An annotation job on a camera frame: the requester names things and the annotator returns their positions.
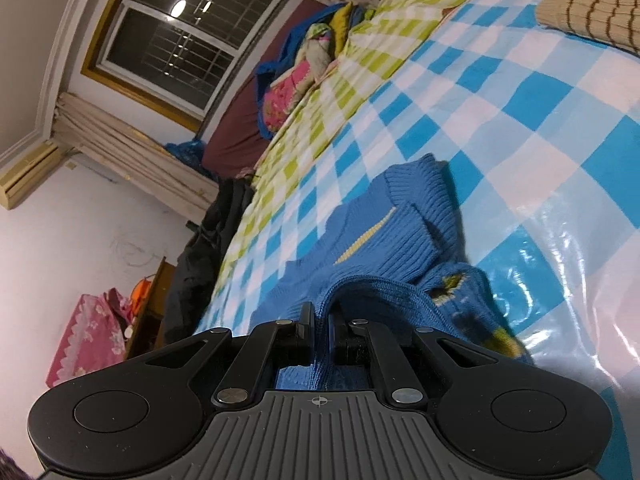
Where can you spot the barred window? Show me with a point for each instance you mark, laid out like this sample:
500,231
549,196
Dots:
177,58

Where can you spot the blue checked bed sheet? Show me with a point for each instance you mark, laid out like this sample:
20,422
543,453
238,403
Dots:
539,134

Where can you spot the orange item on table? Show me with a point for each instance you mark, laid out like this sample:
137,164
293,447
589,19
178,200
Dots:
139,294

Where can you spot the beige brown-striped sweater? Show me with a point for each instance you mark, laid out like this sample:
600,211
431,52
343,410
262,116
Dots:
612,22

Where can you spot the black clothes pile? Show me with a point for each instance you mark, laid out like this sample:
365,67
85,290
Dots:
198,266

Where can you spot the pink floral bag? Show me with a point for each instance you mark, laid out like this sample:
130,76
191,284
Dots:
94,337

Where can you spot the maroon bed base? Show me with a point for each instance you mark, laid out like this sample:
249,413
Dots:
236,143

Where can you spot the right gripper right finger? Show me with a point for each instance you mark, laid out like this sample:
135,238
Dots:
366,356

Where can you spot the wooden side table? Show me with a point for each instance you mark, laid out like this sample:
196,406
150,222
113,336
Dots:
146,332

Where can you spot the colourful floral quilt pile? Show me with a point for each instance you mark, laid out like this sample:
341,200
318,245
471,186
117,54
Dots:
306,54

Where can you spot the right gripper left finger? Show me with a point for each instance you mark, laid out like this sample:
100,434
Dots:
268,348

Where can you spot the green checked bed sheet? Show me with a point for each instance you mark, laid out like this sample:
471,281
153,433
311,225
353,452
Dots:
374,51

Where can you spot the blue plastic bag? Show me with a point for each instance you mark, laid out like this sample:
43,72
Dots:
191,154

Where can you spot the beige left curtain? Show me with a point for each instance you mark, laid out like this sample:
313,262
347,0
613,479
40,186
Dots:
132,155

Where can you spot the wall air conditioner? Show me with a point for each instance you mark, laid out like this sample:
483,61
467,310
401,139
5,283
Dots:
26,174

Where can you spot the blue striped knit sweater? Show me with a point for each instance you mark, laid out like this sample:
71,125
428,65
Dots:
392,255

